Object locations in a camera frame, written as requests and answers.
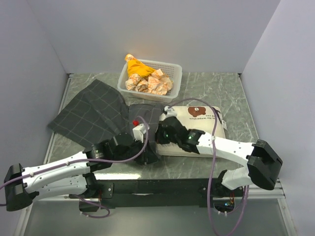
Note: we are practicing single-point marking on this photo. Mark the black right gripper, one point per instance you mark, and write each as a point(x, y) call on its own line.
point(159, 135)

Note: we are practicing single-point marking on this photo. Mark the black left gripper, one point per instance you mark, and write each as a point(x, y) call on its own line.
point(147, 157)

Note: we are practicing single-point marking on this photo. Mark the cream pillow with bear print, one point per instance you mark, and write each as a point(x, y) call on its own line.
point(193, 117)

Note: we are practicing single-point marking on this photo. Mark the dark grey checked pillowcase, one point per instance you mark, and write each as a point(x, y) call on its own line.
point(99, 112)

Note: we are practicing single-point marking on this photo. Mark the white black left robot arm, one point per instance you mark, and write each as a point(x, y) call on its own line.
point(74, 175)

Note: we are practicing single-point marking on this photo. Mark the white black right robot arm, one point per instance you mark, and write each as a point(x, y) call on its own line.
point(260, 164)

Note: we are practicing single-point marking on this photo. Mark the crumpled orange white paper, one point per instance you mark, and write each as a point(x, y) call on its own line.
point(157, 83)

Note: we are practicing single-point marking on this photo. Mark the black base beam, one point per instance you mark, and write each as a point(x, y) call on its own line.
point(149, 192)

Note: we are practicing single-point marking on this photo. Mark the white plastic basket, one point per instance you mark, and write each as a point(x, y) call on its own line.
point(174, 71)

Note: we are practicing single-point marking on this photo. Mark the yellow cloth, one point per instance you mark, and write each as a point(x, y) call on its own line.
point(135, 66)

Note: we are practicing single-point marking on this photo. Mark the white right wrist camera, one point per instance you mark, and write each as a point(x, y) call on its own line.
point(167, 112)

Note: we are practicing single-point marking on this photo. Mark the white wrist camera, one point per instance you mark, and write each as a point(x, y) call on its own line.
point(139, 130)
point(167, 112)

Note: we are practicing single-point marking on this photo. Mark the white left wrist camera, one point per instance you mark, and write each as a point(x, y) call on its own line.
point(139, 130)

